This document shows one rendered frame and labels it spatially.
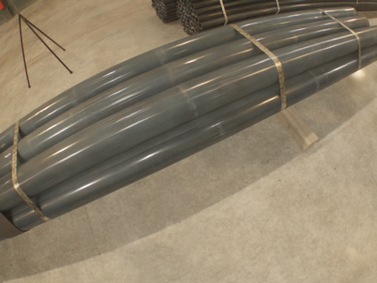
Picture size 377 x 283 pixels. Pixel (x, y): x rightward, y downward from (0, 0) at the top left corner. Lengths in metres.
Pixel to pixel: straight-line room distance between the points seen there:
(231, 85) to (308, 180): 0.79
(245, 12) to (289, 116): 1.09
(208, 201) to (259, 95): 0.63
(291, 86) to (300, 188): 0.60
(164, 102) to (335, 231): 1.19
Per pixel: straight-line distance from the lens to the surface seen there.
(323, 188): 1.38
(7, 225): 1.23
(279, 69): 0.99
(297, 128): 1.36
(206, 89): 0.81
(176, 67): 0.91
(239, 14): 1.99
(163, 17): 2.41
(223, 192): 1.18
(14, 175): 1.03
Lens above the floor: 1.14
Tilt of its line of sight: 60 degrees down
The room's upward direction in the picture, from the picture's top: 12 degrees counter-clockwise
